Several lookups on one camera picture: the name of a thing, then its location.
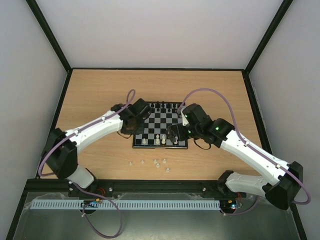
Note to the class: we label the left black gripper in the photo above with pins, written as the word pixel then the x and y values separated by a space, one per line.
pixel 139 131

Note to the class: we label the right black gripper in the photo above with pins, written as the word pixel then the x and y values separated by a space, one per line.
pixel 173 132

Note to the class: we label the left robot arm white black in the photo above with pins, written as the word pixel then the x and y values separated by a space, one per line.
pixel 62 148

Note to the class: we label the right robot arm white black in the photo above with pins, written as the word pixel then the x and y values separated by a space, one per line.
pixel 278 181

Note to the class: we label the right controller circuit board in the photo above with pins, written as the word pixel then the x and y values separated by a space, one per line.
pixel 231 204

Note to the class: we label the controller circuit board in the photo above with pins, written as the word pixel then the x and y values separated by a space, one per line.
pixel 231 204
pixel 91 203

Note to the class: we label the left controller circuit board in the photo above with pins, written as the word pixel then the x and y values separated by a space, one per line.
pixel 91 203

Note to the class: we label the black and silver chessboard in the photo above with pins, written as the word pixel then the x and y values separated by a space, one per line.
pixel 157 124

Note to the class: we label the clear plastic sheet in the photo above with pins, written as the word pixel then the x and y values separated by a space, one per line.
pixel 251 222

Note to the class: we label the black aluminium frame rail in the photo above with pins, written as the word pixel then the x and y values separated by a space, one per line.
pixel 216 189

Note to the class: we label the light blue slotted cable duct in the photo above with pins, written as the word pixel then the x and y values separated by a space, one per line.
pixel 73 204

